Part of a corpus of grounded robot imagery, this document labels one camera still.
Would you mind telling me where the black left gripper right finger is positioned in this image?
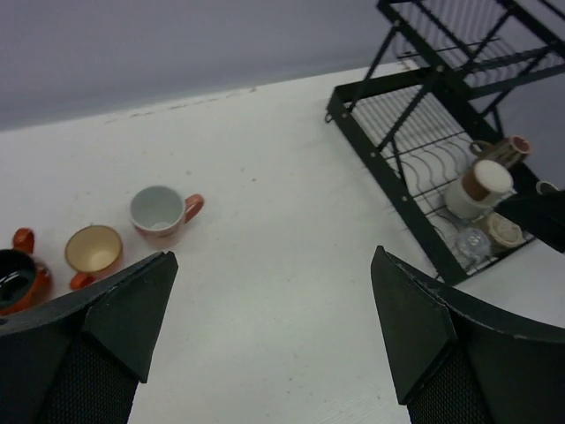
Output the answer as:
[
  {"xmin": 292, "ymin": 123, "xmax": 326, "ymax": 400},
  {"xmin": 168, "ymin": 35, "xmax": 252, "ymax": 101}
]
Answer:
[{"xmin": 371, "ymin": 246, "xmax": 564, "ymax": 423}]

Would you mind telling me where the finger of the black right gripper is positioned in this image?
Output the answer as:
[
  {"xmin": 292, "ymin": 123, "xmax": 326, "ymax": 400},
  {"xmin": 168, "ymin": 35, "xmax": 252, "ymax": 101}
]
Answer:
[{"xmin": 496, "ymin": 190, "xmax": 564, "ymax": 253}]

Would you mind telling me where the brown striped mug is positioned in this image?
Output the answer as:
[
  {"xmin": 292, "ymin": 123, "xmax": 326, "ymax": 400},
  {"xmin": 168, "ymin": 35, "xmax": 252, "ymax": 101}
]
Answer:
[{"xmin": 469, "ymin": 136, "xmax": 531, "ymax": 170}]

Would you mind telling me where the clear glass cup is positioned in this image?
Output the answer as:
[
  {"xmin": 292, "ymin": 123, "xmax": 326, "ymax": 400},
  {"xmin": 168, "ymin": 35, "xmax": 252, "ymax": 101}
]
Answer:
[{"xmin": 455, "ymin": 227, "xmax": 491, "ymax": 265}]

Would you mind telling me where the speckled beige small cup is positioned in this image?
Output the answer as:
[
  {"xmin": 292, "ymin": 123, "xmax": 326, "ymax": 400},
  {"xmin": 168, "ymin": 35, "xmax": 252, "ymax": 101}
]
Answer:
[{"xmin": 486, "ymin": 213, "xmax": 524, "ymax": 248}]

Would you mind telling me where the dark red black mug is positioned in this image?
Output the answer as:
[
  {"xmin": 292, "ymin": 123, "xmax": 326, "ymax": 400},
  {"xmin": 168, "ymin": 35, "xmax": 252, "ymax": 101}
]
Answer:
[{"xmin": 1, "ymin": 228, "xmax": 52, "ymax": 316}]

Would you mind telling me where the peach floral mug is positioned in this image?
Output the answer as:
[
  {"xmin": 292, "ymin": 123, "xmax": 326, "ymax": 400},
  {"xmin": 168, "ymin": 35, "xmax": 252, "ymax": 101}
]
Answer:
[{"xmin": 128, "ymin": 185, "xmax": 205, "ymax": 250}]

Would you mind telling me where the brown white ceramic cup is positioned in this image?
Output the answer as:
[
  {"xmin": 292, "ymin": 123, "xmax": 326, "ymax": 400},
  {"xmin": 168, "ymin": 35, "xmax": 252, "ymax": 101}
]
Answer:
[{"xmin": 444, "ymin": 160, "xmax": 514, "ymax": 220}]

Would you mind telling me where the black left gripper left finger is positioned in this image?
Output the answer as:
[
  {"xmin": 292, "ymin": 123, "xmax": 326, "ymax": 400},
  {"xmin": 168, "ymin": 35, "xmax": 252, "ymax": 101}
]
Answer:
[{"xmin": 1, "ymin": 252, "xmax": 178, "ymax": 423}]

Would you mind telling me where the orange glazed mug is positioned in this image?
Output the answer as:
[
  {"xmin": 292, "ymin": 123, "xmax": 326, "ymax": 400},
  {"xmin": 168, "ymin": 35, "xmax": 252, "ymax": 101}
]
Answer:
[{"xmin": 64, "ymin": 225, "xmax": 124, "ymax": 291}]

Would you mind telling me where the black wire dish rack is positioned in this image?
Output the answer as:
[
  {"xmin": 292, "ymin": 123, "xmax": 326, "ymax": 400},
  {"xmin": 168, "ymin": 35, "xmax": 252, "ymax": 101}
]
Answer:
[{"xmin": 326, "ymin": 1, "xmax": 564, "ymax": 284}]

